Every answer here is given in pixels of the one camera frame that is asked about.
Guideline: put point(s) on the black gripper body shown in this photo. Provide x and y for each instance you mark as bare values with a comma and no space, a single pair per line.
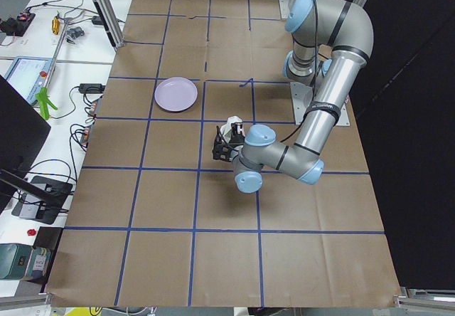
236,138

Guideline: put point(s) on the white cup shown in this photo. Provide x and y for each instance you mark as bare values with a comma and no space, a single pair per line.
233,122

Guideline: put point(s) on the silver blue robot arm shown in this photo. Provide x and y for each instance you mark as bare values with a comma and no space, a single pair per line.
333,40

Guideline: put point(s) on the lilac plate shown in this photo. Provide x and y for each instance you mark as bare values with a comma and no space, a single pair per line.
176,94

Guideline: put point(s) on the brown paper table cover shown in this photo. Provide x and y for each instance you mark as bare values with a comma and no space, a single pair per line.
155,220

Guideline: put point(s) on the black power adapter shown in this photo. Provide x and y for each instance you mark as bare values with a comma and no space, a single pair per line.
91,88

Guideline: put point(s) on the green plastic clamp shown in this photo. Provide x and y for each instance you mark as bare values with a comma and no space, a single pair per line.
44,103

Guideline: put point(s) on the black monitor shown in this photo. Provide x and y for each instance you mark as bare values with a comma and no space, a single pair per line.
23,131

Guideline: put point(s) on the teach pendant tablet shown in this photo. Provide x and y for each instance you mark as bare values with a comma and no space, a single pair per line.
27,75

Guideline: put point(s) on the yellow tool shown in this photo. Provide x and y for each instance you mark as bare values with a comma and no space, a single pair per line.
55,25

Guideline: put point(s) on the green grey box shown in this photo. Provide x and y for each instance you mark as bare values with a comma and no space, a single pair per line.
23,262

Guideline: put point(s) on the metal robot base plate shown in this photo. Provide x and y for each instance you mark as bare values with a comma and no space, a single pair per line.
301,98

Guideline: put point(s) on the aluminium frame post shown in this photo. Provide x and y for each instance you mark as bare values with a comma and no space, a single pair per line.
110,22

